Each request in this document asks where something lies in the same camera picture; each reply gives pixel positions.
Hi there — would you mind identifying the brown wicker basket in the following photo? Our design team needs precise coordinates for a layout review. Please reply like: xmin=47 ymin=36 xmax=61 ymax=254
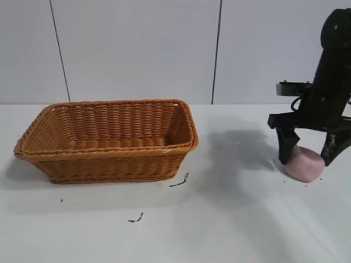
xmin=13 ymin=99 xmax=200 ymax=185

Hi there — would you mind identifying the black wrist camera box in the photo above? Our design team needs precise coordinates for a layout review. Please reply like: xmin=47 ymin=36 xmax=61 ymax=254
xmin=275 ymin=80 xmax=314 ymax=97

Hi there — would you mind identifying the pink peach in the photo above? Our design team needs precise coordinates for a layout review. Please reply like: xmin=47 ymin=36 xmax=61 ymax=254
xmin=283 ymin=146 xmax=326 ymax=183

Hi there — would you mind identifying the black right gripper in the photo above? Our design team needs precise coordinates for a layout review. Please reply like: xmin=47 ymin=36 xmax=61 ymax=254
xmin=267 ymin=48 xmax=351 ymax=167

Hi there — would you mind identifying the black camera cable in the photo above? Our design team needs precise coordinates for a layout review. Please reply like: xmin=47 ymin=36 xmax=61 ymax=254
xmin=290 ymin=94 xmax=304 ymax=112

